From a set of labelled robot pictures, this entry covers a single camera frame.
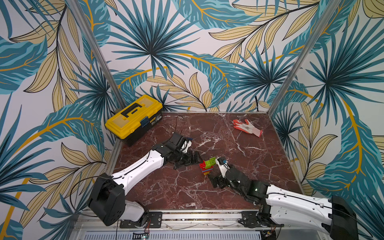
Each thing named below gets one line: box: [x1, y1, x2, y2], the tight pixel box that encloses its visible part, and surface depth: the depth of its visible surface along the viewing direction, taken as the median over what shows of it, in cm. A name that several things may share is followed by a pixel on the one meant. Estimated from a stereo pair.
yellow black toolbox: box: [105, 94, 163, 147], surface depth 96 cm
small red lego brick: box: [198, 160, 206, 169], surface depth 80 cm
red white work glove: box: [232, 119, 264, 138], surface depth 112 cm
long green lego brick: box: [204, 159, 212, 169], surface depth 81 cm
